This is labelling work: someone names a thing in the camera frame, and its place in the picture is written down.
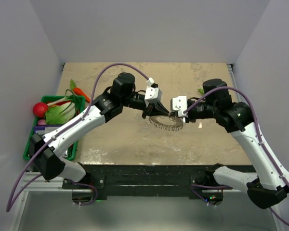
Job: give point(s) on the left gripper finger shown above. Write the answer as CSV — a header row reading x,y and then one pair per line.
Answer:
x,y
161,108
155,112

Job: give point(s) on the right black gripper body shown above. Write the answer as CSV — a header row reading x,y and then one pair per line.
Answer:
x,y
197,111

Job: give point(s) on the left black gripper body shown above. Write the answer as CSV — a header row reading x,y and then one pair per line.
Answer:
x,y
146,111

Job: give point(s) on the metal disc with keyrings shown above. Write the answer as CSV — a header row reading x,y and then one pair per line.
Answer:
x,y
168,123

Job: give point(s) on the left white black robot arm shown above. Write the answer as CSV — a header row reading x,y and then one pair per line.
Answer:
x,y
46,151

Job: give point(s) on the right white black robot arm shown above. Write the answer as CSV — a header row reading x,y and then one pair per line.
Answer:
x,y
270,185

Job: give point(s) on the white toy vegetable green leaves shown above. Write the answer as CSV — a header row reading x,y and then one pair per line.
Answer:
x,y
201,91

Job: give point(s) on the orange toy carrot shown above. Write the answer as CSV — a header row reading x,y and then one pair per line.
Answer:
x,y
78,91

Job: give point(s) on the toy bok choy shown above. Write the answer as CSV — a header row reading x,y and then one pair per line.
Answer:
x,y
63,110

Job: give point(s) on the green plastic crate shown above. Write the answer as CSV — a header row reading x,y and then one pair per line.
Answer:
x,y
50,99

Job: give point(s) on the purple box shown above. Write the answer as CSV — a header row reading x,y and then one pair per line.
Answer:
x,y
42,130

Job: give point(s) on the pink toy onion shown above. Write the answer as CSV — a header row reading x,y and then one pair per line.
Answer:
x,y
41,122

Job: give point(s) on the red toy radish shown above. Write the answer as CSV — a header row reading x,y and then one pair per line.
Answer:
x,y
39,109

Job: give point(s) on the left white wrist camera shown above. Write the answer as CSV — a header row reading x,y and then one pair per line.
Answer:
x,y
152,95

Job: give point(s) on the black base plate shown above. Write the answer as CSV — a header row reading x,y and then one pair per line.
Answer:
x,y
148,181

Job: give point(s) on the aluminium rail frame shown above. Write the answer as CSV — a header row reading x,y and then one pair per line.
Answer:
x,y
46,206

